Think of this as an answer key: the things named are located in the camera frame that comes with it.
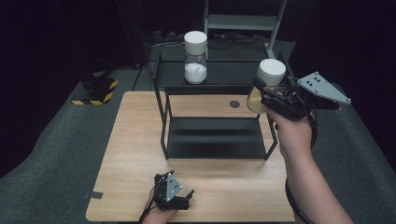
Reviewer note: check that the grey metal stand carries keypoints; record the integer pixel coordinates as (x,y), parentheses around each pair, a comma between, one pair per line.
(243,21)

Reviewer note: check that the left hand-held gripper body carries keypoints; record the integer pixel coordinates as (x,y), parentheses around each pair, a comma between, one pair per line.
(169,189)

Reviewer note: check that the black yellow striped floor base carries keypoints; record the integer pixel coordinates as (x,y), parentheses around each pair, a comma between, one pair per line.
(96,88)

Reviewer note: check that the glass jar with beige powder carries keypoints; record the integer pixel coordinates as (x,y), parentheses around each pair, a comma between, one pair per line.
(271,71)

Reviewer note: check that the person's right hand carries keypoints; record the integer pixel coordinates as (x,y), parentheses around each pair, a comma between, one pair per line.
(294,133)

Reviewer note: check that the person's left hand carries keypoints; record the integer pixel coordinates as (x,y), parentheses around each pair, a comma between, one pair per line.
(157,214)

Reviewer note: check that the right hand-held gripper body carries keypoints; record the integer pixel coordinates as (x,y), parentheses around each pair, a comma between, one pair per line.
(311,93)

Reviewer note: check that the black two-tier metal rack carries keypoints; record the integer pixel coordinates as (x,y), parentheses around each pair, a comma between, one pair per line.
(214,140)

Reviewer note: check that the glass jar with white powder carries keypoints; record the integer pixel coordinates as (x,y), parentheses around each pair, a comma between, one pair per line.
(195,73)

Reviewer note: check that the dark grey tape strip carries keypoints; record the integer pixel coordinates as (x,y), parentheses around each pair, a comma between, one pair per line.
(93,194)

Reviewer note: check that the dark round table grommet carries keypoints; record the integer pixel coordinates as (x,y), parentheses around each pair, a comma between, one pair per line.
(234,104)

